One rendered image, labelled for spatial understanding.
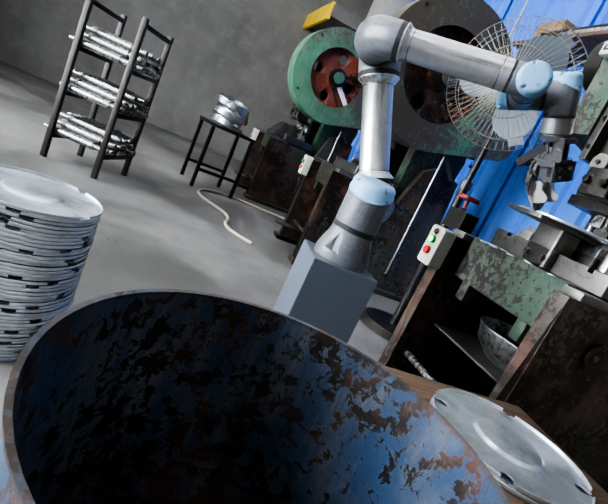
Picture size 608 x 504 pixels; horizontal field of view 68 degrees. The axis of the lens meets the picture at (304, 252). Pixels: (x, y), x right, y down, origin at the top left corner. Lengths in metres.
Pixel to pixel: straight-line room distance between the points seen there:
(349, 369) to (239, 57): 7.26
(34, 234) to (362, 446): 0.76
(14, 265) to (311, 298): 0.65
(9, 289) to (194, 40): 6.77
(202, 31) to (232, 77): 0.76
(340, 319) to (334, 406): 0.58
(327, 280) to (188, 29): 6.76
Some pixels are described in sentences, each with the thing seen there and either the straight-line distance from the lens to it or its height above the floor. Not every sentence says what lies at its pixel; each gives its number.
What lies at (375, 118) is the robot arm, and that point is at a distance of 1.30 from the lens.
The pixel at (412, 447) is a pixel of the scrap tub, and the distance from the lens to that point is 0.58.
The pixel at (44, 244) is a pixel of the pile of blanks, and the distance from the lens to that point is 1.08.
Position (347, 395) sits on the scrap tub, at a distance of 0.61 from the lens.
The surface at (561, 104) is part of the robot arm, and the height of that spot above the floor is 1.03.
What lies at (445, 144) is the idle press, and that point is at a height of 1.01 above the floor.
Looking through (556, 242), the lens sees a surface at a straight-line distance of 1.47.
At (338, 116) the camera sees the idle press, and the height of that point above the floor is 1.04.
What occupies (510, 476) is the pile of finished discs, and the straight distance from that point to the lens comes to 0.84.
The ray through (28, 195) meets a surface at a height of 0.35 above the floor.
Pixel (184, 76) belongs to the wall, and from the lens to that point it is 7.63.
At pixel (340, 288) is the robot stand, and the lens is 1.14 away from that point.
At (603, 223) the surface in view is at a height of 0.84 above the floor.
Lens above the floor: 0.69
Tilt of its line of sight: 12 degrees down
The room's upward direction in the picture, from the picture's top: 25 degrees clockwise
